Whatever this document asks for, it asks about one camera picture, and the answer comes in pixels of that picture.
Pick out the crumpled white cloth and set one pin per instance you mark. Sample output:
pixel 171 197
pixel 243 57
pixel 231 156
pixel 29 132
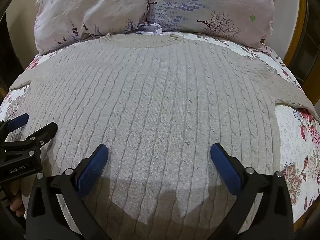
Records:
pixel 152 28

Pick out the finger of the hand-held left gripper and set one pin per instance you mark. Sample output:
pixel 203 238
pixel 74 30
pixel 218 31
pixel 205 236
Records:
pixel 43 133
pixel 17 121

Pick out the person's left hand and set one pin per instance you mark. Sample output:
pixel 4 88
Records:
pixel 16 197

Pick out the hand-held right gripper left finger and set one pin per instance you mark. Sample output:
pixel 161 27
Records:
pixel 92 168

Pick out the floral bed sheet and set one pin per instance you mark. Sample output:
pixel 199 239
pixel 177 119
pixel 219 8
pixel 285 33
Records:
pixel 297 150

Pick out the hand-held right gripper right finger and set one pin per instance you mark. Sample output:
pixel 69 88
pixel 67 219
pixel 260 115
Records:
pixel 225 165

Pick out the wooden bed frame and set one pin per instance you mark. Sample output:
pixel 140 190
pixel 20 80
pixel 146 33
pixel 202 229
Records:
pixel 298 45

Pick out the pink floral pillow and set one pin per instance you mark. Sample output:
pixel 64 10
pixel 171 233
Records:
pixel 212 7
pixel 85 12

